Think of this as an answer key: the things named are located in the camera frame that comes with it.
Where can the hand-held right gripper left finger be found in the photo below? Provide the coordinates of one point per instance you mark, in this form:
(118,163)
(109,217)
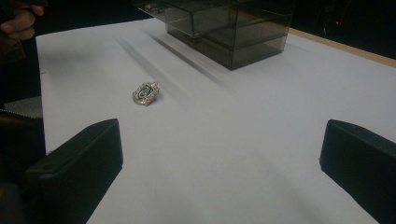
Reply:
(77,168)

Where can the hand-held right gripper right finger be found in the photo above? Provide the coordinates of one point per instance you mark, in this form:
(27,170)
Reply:
(361,161)

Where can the small silver candy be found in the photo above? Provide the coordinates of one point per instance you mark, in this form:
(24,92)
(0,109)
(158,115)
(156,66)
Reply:
(145,93)

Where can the smoky clear acrylic drawer box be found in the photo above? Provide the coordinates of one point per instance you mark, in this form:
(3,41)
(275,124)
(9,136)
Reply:
(224,31)

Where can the white paper sheet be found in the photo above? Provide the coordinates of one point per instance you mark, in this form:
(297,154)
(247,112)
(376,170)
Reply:
(218,130)

